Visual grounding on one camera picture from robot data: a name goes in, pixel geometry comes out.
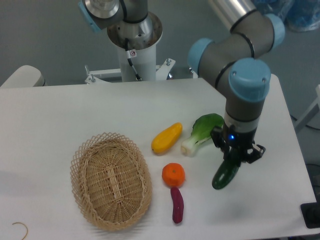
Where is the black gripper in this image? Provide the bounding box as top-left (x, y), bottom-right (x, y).
top-left (210, 124), bottom-right (266, 164)

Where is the dark green cucumber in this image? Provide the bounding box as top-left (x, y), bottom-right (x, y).
top-left (212, 148), bottom-right (241, 190)

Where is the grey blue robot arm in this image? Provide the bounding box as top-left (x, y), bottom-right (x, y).
top-left (78, 0), bottom-right (285, 165)

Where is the green bok choy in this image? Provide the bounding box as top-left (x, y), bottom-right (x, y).
top-left (180, 113), bottom-right (224, 157)

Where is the orange tangerine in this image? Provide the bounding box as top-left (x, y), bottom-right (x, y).
top-left (161, 162), bottom-right (186, 187)

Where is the yellow mango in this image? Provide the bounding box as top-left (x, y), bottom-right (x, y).
top-left (151, 122), bottom-right (183, 154)

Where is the purple sweet potato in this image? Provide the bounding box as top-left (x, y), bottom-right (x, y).
top-left (170, 187), bottom-right (184, 224)

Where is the black device at table edge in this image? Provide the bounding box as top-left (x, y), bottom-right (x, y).
top-left (300, 202), bottom-right (320, 229)

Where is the woven wicker basket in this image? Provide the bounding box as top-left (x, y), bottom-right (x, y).
top-left (70, 132), bottom-right (153, 231)

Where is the blue plastic bag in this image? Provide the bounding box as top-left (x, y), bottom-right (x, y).
top-left (253, 0), bottom-right (320, 32)

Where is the white chair armrest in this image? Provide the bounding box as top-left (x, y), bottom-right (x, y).
top-left (0, 65), bottom-right (47, 89)

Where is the tan rubber band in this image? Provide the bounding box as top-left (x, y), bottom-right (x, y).
top-left (11, 222), bottom-right (30, 239)

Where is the white frame at right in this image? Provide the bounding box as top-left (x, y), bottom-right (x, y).
top-left (293, 85), bottom-right (320, 133)

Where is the black base cable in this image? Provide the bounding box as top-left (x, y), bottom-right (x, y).
top-left (124, 37), bottom-right (143, 82)

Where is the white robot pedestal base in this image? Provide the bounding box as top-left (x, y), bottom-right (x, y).
top-left (85, 12), bottom-right (176, 84)

